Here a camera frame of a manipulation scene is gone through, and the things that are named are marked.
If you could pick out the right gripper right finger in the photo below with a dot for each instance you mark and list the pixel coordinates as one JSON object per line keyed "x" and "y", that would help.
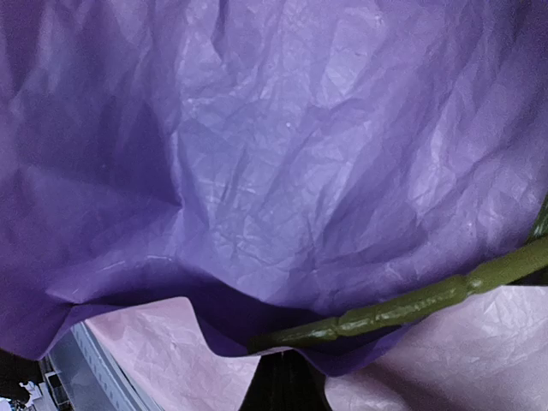
{"x": 305, "y": 388}

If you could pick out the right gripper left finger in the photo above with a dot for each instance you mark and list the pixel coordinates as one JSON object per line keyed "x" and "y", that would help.
{"x": 265, "y": 392}

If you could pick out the pink purple wrapping paper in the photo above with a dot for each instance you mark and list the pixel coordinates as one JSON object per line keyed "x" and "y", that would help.
{"x": 276, "y": 163}

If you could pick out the orange fake flower stem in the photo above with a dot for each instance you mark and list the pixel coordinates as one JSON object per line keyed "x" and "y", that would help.
{"x": 420, "y": 303}

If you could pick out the aluminium front rail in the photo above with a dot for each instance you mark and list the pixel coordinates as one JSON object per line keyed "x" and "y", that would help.
{"x": 92, "y": 378}

